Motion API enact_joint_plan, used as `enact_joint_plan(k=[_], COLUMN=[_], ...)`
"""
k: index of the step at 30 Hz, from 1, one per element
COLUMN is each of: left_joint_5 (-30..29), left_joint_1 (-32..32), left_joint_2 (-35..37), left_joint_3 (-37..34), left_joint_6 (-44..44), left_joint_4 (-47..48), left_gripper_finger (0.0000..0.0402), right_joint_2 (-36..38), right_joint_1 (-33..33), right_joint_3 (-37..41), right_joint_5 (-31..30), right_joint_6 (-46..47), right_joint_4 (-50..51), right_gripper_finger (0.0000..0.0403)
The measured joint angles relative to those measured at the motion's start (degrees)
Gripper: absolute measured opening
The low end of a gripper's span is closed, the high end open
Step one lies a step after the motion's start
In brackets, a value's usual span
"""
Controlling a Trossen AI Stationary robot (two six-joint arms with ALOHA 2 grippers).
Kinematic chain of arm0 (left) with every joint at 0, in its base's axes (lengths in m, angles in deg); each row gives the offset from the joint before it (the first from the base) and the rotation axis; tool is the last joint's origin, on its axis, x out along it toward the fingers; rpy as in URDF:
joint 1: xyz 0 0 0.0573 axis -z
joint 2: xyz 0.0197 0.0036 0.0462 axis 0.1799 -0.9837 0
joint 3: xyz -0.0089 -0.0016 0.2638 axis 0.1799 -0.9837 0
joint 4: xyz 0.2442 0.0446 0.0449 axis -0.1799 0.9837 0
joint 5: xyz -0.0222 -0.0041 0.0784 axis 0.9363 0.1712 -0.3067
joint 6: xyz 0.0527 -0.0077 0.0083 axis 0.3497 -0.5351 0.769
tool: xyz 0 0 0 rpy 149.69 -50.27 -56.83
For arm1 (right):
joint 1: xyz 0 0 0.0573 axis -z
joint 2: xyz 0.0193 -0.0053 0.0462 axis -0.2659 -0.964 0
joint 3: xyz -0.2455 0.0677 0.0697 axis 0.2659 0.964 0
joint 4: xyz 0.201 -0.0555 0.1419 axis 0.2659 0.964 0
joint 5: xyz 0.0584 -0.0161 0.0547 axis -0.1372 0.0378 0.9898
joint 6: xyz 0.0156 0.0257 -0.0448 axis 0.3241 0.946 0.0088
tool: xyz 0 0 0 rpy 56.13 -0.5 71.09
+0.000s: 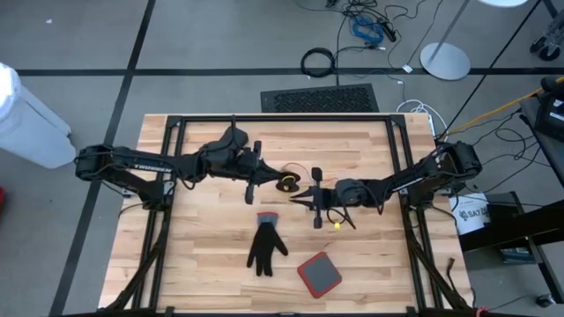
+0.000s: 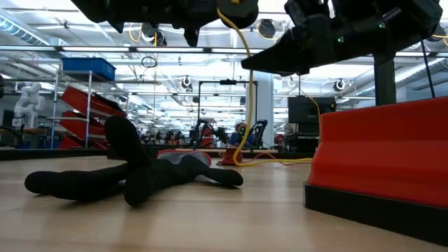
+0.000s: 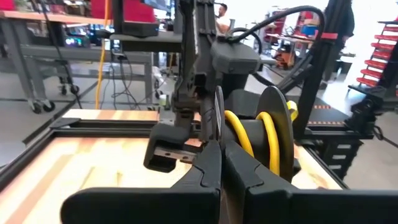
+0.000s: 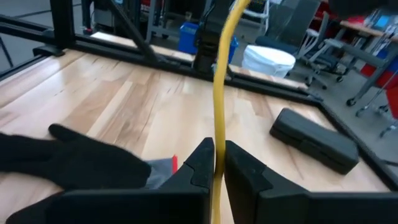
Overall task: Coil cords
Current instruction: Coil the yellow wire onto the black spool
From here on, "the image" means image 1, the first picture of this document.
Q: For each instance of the black rounded plastic piece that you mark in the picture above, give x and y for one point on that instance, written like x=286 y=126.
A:
x=235 y=136

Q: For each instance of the black glove grey red cuff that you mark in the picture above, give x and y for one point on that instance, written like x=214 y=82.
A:
x=264 y=248

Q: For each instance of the black desktop device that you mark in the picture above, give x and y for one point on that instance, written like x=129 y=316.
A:
x=556 y=114

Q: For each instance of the red grey square box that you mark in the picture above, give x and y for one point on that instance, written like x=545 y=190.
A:
x=319 y=275

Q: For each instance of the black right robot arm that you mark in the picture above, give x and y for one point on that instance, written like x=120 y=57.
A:
x=418 y=180

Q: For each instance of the thin black slanted rod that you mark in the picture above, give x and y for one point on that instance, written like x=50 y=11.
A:
x=491 y=66

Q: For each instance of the white plastic bin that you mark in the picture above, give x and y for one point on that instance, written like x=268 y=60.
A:
x=31 y=127

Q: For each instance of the black floor mat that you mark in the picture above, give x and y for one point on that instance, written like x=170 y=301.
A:
x=321 y=99

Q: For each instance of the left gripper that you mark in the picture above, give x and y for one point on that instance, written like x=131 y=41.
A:
x=229 y=163

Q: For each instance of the black power strip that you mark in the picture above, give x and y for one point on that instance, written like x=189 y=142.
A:
x=388 y=31

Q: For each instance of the grey round-base floor stand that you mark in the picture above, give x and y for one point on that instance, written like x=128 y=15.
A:
x=445 y=61

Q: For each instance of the black side desk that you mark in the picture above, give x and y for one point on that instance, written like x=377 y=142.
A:
x=520 y=224

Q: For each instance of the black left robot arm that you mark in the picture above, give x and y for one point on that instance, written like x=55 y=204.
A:
x=145 y=166

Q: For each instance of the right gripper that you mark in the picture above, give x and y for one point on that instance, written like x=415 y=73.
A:
x=348 y=193

